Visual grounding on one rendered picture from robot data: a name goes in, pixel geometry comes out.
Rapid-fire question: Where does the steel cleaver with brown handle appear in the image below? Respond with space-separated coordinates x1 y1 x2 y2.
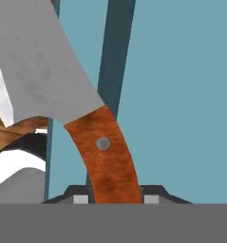
0 0 143 205

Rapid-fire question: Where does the white and black curved utensil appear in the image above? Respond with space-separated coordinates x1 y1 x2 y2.
0 127 48 192

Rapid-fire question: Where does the brown wooden utensil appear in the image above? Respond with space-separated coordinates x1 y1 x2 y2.
0 98 50 160

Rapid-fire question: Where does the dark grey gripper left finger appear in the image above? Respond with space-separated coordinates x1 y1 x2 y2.
41 184 95 205

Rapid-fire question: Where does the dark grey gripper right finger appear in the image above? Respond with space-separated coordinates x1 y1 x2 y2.
139 184 193 205

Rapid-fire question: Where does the grey rounded metal utensil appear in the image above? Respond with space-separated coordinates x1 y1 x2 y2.
0 167 47 205

